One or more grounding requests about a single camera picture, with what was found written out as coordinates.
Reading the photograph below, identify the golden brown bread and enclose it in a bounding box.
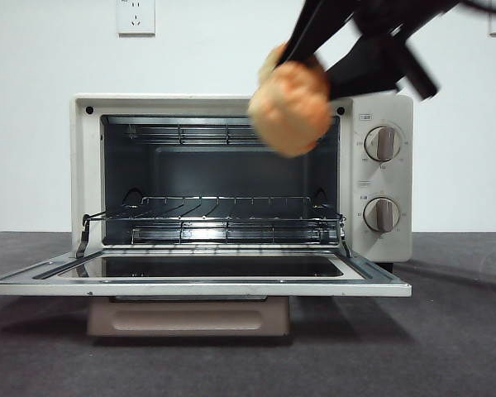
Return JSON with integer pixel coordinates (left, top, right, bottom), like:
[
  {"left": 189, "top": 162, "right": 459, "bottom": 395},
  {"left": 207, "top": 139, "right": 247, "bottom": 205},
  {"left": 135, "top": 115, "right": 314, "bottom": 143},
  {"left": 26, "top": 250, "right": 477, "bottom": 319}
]
[{"left": 247, "top": 43, "right": 331, "bottom": 158}]

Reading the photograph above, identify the oven door with beige handle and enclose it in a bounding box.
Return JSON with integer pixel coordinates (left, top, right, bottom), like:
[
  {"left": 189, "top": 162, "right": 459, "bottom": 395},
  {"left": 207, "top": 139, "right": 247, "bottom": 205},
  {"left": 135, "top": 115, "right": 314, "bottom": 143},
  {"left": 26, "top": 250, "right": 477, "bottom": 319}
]
[{"left": 0, "top": 246, "right": 413, "bottom": 338}]

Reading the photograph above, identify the cream Toshiba toaster oven body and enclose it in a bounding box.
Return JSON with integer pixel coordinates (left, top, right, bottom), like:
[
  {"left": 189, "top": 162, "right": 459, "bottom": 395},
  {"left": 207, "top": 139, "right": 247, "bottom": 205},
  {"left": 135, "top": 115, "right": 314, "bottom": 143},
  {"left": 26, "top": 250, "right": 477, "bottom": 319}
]
[{"left": 69, "top": 93, "right": 414, "bottom": 274}]

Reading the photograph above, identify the temperature knob cream beige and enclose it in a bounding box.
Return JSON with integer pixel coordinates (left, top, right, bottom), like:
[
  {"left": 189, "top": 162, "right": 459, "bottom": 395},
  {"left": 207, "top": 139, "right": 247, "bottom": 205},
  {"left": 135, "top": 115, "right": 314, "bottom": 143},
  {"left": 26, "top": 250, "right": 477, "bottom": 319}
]
[{"left": 364, "top": 126, "right": 402, "bottom": 163}]

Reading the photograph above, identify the timer knob cream beige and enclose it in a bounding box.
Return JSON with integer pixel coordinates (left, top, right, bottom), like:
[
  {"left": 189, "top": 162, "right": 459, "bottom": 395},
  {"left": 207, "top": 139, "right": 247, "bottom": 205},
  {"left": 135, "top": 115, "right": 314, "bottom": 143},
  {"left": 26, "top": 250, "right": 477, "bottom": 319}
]
[{"left": 363, "top": 197, "right": 401, "bottom": 232}]

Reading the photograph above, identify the metal wire oven rack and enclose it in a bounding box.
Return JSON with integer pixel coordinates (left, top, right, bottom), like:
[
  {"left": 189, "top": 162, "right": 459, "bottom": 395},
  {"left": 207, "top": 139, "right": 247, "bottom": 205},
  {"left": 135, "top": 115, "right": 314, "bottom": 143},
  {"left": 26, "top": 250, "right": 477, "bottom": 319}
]
[{"left": 82, "top": 196, "right": 348, "bottom": 221}]

